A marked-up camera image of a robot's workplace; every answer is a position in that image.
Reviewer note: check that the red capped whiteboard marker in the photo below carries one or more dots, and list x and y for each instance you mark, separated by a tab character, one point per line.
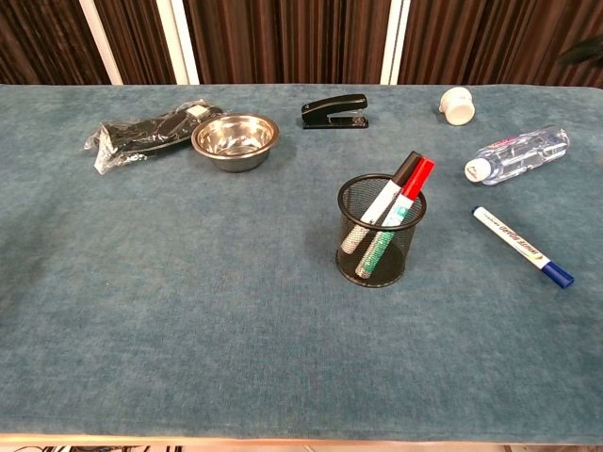
420	176

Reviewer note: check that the clear plastic water bottle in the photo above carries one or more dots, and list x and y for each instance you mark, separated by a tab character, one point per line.
523	150

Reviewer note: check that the black stapler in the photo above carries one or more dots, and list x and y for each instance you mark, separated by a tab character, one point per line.
332	106

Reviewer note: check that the white partition post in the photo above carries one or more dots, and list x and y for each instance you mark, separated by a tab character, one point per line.
179	42
395	42
101	42

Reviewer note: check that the blue cap whiteboard marker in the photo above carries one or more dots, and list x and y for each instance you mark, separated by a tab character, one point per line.
406	172

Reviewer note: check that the green plant leaf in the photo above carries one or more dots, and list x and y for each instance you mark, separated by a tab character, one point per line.
586	52

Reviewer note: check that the small white ceramic cup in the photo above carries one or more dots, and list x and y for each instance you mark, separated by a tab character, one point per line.
458	109

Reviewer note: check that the black mesh pen cup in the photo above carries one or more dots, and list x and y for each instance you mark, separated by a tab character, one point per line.
400	259

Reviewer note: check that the blue velvet tablecloth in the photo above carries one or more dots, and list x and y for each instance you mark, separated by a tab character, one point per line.
188	306

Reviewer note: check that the black item in plastic bag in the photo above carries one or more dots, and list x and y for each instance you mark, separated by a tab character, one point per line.
136	134

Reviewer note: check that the brown pleated curtain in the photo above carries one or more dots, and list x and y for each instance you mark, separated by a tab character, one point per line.
287	42

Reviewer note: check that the blue capped whiteboard marker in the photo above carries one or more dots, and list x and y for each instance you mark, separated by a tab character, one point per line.
518	245

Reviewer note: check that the stainless steel bowl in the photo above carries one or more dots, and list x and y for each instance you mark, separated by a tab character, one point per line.
234	141

